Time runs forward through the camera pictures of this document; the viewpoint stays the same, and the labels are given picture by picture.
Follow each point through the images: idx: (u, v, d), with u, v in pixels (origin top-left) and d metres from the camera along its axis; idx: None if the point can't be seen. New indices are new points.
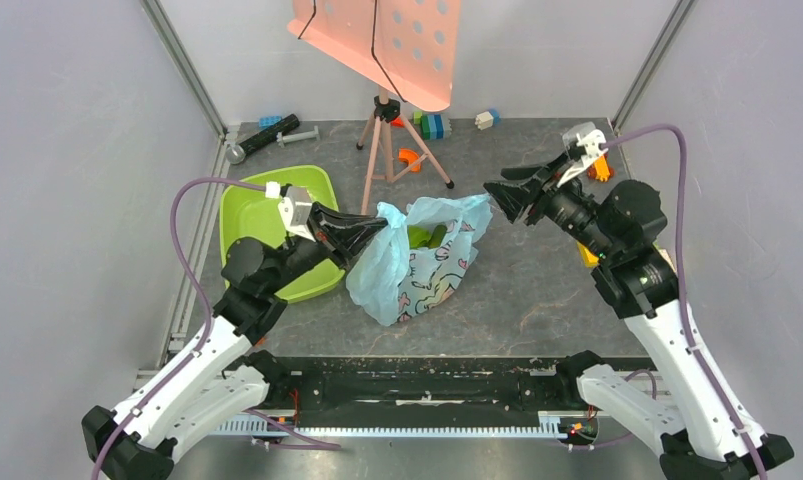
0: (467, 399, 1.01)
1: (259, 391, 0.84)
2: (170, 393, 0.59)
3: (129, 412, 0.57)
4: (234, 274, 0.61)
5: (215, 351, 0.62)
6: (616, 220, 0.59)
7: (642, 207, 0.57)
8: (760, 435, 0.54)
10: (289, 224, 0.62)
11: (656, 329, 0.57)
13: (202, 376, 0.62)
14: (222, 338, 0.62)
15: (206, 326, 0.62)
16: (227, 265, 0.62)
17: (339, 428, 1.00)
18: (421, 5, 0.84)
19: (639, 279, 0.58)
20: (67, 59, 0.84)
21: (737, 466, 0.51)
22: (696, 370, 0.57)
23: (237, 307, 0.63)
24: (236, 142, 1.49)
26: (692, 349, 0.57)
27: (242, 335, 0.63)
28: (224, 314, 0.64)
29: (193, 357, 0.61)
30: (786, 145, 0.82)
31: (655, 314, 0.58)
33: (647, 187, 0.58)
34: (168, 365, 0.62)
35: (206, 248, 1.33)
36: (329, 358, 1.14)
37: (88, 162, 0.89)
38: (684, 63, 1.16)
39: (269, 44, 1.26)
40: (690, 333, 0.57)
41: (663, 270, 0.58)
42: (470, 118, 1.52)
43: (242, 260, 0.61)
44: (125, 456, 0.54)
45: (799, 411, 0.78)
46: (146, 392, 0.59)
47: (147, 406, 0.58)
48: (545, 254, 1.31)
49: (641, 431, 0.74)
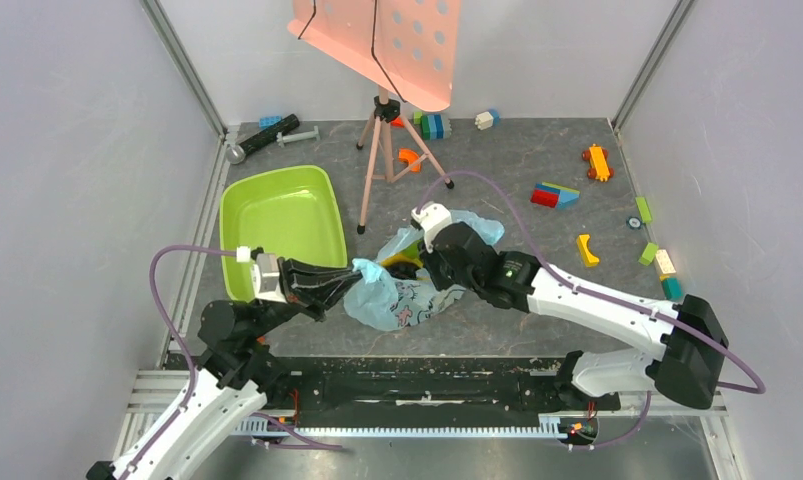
0: (466, 399, 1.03)
1: (256, 403, 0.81)
2: (161, 448, 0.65)
3: (124, 469, 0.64)
4: (210, 337, 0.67)
5: (200, 405, 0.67)
6: (449, 257, 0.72)
7: (454, 237, 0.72)
8: (670, 306, 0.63)
10: (257, 292, 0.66)
11: (541, 297, 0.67)
13: (190, 428, 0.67)
14: (206, 393, 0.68)
15: (190, 381, 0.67)
16: (202, 326, 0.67)
17: (339, 428, 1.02)
18: (421, 5, 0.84)
19: (507, 276, 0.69)
20: (67, 59, 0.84)
21: (676, 342, 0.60)
22: (590, 299, 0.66)
23: (219, 360, 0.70)
24: (236, 142, 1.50)
26: (574, 288, 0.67)
27: (225, 387, 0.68)
28: (207, 366, 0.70)
29: (180, 413, 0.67)
30: (785, 146, 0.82)
31: (534, 289, 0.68)
33: (448, 226, 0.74)
34: (160, 418, 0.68)
35: (206, 248, 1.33)
36: (329, 358, 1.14)
37: (89, 162, 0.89)
38: (684, 63, 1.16)
39: (270, 44, 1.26)
40: (562, 279, 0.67)
41: (519, 260, 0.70)
42: (470, 118, 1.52)
43: (218, 323, 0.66)
44: None
45: (802, 411, 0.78)
46: (139, 449, 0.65)
47: (142, 461, 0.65)
48: (545, 254, 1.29)
49: (641, 381, 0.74)
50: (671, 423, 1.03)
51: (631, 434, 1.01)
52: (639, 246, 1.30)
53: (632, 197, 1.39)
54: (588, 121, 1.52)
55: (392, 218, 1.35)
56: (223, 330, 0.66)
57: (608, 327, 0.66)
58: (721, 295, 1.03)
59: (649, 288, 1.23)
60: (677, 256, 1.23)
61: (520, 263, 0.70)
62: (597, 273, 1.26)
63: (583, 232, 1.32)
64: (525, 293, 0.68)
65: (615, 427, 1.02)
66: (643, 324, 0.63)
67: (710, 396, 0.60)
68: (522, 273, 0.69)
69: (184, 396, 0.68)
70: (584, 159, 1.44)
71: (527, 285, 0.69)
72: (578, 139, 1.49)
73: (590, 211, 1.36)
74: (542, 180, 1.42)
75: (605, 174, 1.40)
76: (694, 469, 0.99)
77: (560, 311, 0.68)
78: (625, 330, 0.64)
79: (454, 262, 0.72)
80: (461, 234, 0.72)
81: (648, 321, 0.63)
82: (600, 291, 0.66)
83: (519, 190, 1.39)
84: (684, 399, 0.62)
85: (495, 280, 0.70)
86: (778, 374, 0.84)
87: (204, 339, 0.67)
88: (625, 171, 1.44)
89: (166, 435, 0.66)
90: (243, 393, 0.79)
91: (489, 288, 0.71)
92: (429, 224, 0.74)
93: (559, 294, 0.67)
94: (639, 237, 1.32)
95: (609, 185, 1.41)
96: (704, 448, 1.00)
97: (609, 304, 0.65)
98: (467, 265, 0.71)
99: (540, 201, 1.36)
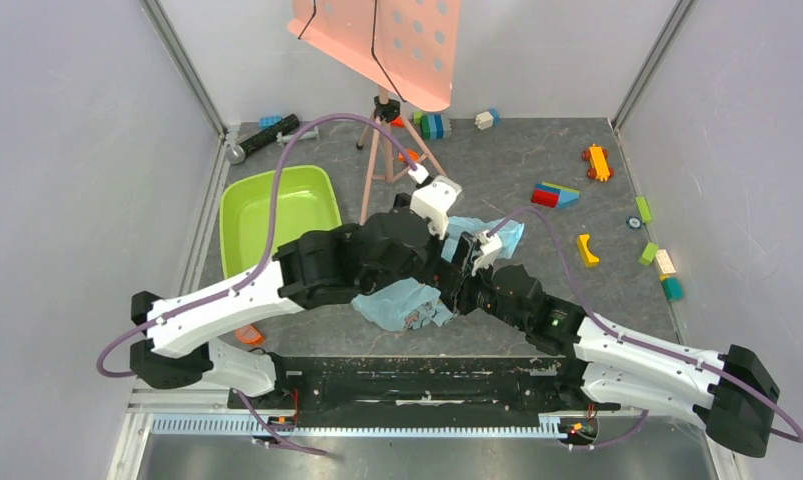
0: (467, 399, 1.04)
1: (262, 387, 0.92)
2: (193, 318, 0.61)
3: (153, 319, 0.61)
4: (393, 230, 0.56)
5: (250, 299, 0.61)
6: (511, 300, 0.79)
7: (517, 284, 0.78)
8: (716, 356, 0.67)
10: (440, 206, 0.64)
11: (588, 345, 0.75)
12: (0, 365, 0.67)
13: (229, 316, 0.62)
14: (264, 288, 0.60)
15: (258, 267, 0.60)
16: (394, 215, 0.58)
17: (339, 429, 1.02)
18: (421, 5, 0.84)
19: (554, 325, 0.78)
20: (67, 59, 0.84)
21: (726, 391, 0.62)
22: (637, 349, 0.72)
23: (298, 265, 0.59)
24: (236, 142, 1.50)
26: (619, 338, 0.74)
27: (285, 298, 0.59)
28: (283, 259, 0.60)
29: (229, 296, 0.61)
30: (785, 147, 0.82)
31: (580, 339, 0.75)
33: (511, 268, 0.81)
34: (211, 286, 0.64)
35: (206, 248, 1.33)
36: (329, 359, 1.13)
37: (89, 162, 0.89)
38: (685, 63, 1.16)
39: (270, 44, 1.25)
40: (609, 329, 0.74)
41: (566, 310, 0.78)
42: (470, 118, 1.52)
43: (411, 226, 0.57)
44: (138, 355, 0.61)
45: (800, 411, 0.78)
46: (178, 306, 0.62)
47: (172, 321, 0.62)
48: (545, 254, 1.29)
49: (673, 410, 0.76)
50: (671, 423, 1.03)
51: (631, 434, 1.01)
52: (639, 246, 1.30)
53: (632, 197, 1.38)
54: (589, 120, 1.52)
55: None
56: (418, 234, 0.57)
57: (658, 376, 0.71)
58: (722, 296, 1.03)
59: (649, 288, 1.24)
60: (677, 256, 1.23)
61: (566, 312, 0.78)
62: (597, 273, 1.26)
63: (582, 232, 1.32)
64: (573, 343, 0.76)
65: (615, 427, 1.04)
66: (690, 372, 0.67)
67: (762, 445, 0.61)
68: (568, 322, 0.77)
69: (242, 281, 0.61)
70: (584, 159, 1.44)
71: (575, 335, 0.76)
72: (578, 139, 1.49)
73: (590, 211, 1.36)
74: (543, 180, 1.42)
75: (605, 174, 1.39)
76: (692, 469, 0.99)
77: (610, 359, 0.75)
78: (669, 377, 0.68)
79: (509, 303, 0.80)
80: (523, 283, 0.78)
81: (695, 370, 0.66)
82: (647, 342, 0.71)
83: (519, 190, 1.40)
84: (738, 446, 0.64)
85: (545, 331, 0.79)
86: (777, 374, 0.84)
87: (379, 225, 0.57)
88: (625, 171, 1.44)
89: (207, 309, 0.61)
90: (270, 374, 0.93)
91: (538, 334, 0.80)
92: (488, 250, 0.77)
93: (605, 344, 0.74)
94: (639, 237, 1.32)
95: (609, 185, 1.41)
96: (704, 449, 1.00)
97: (655, 352, 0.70)
98: (523, 311, 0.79)
99: (540, 201, 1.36)
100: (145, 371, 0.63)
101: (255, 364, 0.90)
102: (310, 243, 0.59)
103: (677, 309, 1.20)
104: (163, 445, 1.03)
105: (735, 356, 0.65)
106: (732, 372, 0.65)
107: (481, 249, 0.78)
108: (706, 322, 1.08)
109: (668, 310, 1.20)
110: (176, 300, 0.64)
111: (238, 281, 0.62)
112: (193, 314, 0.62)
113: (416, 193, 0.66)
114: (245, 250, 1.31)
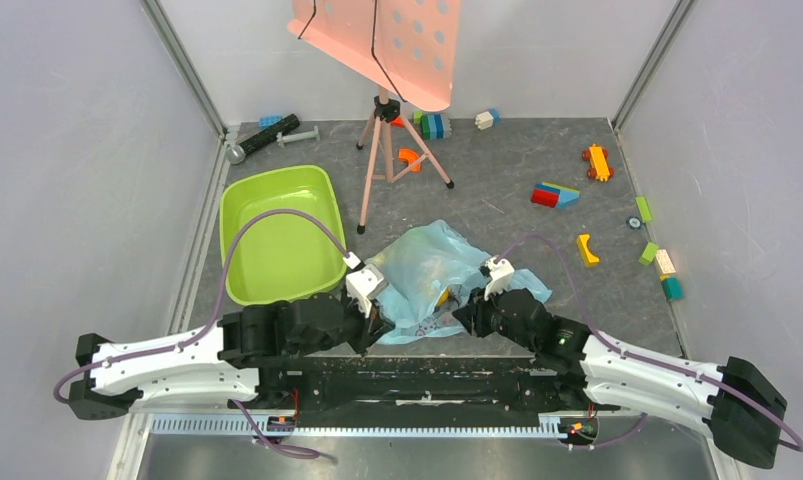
0: (466, 399, 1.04)
1: (244, 394, 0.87)
2: (137, 365, 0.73)
3: (99, 362, 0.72)
4: (309, 316, 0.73)
5: (192, 357, 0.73)
6: (516, 323, 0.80)
7: (520, 306, 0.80)
8: (715, 368, 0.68)
10: (365, 292, 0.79)
11: (593, 362, 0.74)
12: None
13: (169, 367, 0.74)
14: (206, 349, 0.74)
15: (202, 330, 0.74)
16: (313, 302, 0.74)
17: (339, 428, 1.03)
18: (421, 5, 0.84)
19: (560, 344, 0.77)
20: (67, 58, 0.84)
21: (722, 403, 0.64)
22: (641, 365, 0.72)
23: (238, 335, 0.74)
24: (237, 142, 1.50)
26: (622, 354, 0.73)
27: (222, 359, 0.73)
28: (226, 327, 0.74)
29: (173, 351, 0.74)
30: (785, 146, 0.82)
31: (585, 356, 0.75)
33: (515, 292, 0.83)
34: (156, 340, 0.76)
35: (206, 248, 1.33)
36: (328, 358, 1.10)
37: (88, 160, 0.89)
38: (684, 64, 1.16)
39: (270, 44, 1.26)
40: (612, 346, 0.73)
41: (574, 330, 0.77)
42: (469, 118, 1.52)
43: (326, 315, 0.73)
44: (78, 391, 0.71)
45: (800, 409, 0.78)
46: (124, 353, 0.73)
47: (115, 366, 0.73)
48: (545, 254, 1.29)
49: (678, 418, 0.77)
50: (670, 423, 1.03)
51: (631, 434, 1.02)
52: (639, 246, 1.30)
53: (632, 197, 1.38)
54: (588, 120, 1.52)
55: (392, 218, 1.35)
56: (330, 318, 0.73)
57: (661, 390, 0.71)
58: (722, 296, 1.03)
59: (650, 288, 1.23)
60: (677, 256, 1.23)
61: (572, 331, 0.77)
62: (597, 273, 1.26)
63: (583, 232, 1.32)
64: (578, 360, 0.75)
65: (615, 427, 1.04)
66: (689, 385, 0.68)
67: (768, 455, 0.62)
68: (574, 341, 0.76)
69: (187, 340, 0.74)
70: (584, 159, 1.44)
71: (580, 351, 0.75)
72: (578, 139, 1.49)
73: (590, 211, 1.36)
74: (543, 180, 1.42)
75: (605, 174, 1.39)
76: (692, 469, 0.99)
77: (615, 375, 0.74)
78: (672, 390, 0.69)
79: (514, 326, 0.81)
80: (527, 305, 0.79)
81: (694, 382, 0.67)
82: (648, 356, 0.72)
83: (519, 191, 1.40)
84: (742, 455, 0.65)
85: (552, 350, 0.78)
86: (778, 373, 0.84)
87: (299, 310, 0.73)
88: (625, 171, 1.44)
89: (150, 360, 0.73)
90: (246, 380, 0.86)
91: (547, 353, 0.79)
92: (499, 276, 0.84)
93: (608, 360, 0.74)
94: (639, 237, 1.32)
95: (609, 185, 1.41)
96: (704, 449, 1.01)
97: (657, 367, 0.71)
98: (528, 332, 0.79)
99: (540, 201, 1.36)
100: (82, 407, 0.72)
101: (222, 374, 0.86)
102: (250, 315, 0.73)
103: (677, 308, 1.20)
104: (164, 444, 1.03)
105: (733, 367, 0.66)
106: (731, 383, 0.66)
107: (490, 274, 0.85)
108: (706, 322, 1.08)
109: (668, 310, 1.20)
110: (121, 347, 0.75)
111: (184, 339, 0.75)
112: (137, 362, 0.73)
113: (349, 276, 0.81)
114: (246, 254, 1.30)
